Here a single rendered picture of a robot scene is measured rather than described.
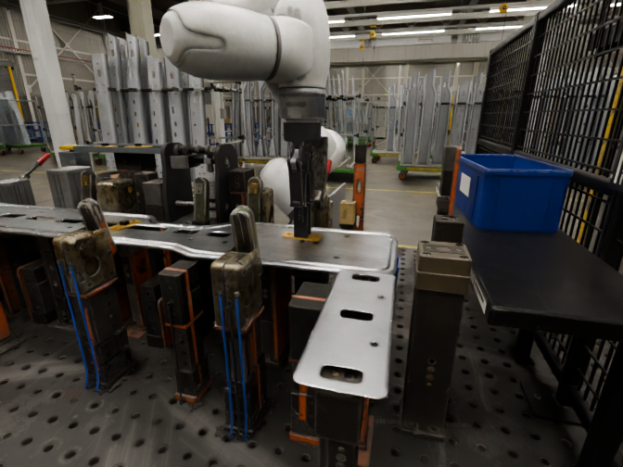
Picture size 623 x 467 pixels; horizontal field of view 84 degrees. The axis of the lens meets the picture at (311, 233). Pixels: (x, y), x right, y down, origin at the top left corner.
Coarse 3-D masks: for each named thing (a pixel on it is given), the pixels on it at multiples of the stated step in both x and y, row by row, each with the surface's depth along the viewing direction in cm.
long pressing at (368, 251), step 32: (0, 224) 88; (32, 224) 88; (64, 224) 88; (160, 224) 88; (224, 224) 87; (256, 224) 88; (192, 256) 70; (288, 256) 68; (320, 256) 68; (352, 256) 68; (384, 256) 68
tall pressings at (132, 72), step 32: (96, 64) 453; (128, 64) 472; (160, 64) 470; (96, 96) 469; (128, 96) 505; (160, 96) 477; (192, 96) 468; (128, 128) 518; (160, 128) 486; (192, 128) 479; (160, 160) 500
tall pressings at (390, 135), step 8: (392, 88) 935; (400, 88) 926; (392, 96) 940; (400, 96) 931; (392, 104) 945; (400, 104) 937; (392, 112) 952; (400, 112) 946; (392, 120) 958; (400, 120) 952; (392, 128) 963; (400, 128) 957; (392, 136) 968; (432, 136) 952; (392, 144) 973; (416, 144) 948; (432, 144) 938; (432, 152) 925
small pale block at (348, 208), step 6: (342, 204) 82; (348, 204) 82; (354, 204) 83; (342, 210) 83; (348, 210) 82; (354, 210) 84; (342, 216) 83; (348, 216) 83; (354, 216) 85; (342, 222) 84; (348, 222) 83; (354, 222) 85; (342, 228) 85; (348, 228) 84; (342, 312) 92
